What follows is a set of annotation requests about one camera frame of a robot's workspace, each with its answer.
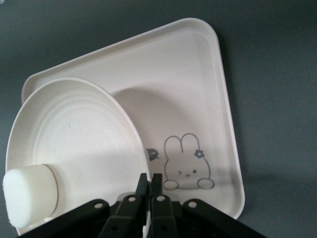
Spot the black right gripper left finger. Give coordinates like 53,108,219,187
41,173,149,238

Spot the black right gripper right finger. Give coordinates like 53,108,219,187
148,173,273,238

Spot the round cream plate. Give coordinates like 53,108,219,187
5,77,152,238

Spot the small white bun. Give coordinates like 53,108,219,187
2,164,59,228

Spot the cream rabbit print tray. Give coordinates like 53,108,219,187
21,17,246,220

